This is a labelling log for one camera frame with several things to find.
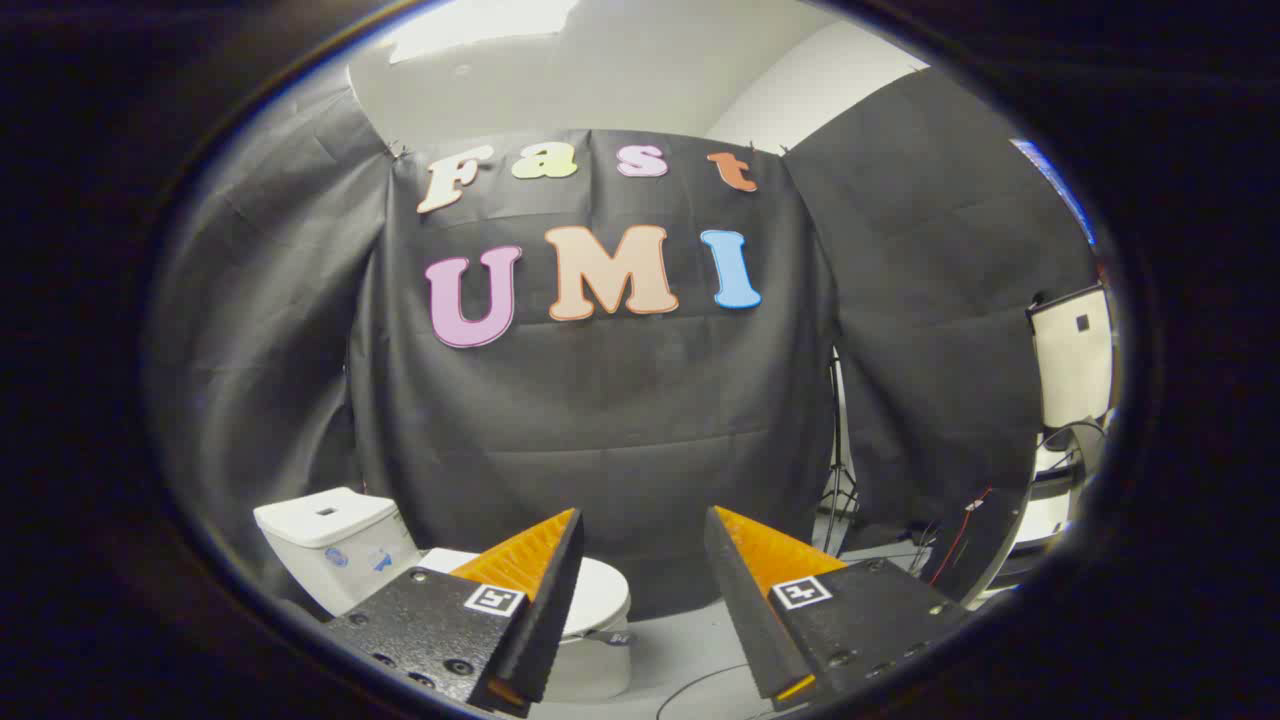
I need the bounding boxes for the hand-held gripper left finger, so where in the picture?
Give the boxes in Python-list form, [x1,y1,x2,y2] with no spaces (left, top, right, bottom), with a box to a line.
[322,508,586,719]

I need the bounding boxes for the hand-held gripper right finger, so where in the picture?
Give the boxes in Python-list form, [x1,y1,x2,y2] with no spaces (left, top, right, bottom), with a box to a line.
[703,506,973,713]

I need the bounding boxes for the white toilet lid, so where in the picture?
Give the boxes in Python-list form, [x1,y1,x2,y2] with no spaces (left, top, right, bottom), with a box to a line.
[420,548,633,637]

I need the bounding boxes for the white toilet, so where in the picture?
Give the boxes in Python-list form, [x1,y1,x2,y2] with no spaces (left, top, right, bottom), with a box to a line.
[253,487,636,703]

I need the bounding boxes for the black tripod stand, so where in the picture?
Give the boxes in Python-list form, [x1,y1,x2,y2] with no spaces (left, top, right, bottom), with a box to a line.
[818,350,861,557]

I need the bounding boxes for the black backdrop cloth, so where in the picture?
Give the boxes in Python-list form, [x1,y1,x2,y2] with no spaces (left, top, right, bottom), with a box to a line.
[145,65,1101,623]

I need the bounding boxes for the black panel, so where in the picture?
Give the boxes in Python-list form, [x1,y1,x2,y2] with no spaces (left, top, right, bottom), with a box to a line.
[920,485,1031,607]

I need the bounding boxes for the white and black equipment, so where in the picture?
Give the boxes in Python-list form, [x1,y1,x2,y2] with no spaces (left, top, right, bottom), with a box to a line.
[1015,440,1103,549]

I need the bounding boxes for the black floor cable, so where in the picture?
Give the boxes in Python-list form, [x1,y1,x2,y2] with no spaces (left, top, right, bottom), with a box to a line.
[655,662,763,720]

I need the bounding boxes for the red wire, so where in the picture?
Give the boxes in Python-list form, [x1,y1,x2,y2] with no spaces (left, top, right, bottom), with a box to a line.
[925,488,993,587]

